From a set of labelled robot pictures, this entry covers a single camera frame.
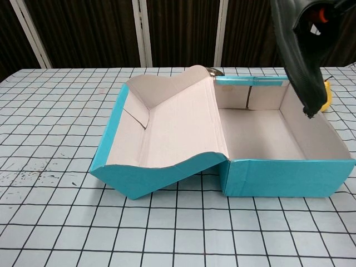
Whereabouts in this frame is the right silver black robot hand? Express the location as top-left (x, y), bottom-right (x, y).
top-left (293, 0), bottom-right (348, 36)

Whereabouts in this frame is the black rubber slipper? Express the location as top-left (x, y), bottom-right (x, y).
top-left (271, 0), bottom-right (328, 120)

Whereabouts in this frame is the light blue cardboard shoe box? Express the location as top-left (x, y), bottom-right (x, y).
top-left (89, 65), bottom-right (356, 201)

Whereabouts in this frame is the yellow pear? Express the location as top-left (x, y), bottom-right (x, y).
top-left (319, 75), bottom-right (333, 112)

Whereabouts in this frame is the stainless steel bowl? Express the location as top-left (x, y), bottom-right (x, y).
top-left (206, 66), bottom-right (225, 80)

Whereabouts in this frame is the light blue checkered tablecloth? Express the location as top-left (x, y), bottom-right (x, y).
top-left (0, 66), bottom-right (356, 267)

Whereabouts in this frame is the dark screen panel white frame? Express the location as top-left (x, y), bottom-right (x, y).
top-left (300, 0), bottom-right (356, 67)
top-left (215, 0), bottom-right (329, 68)
top-left (139, 0), bottom-right (223, 68)
top-left (21, 0), bottom-right (147, 69)
top-left (0, 0), bottom-right (47, 81)

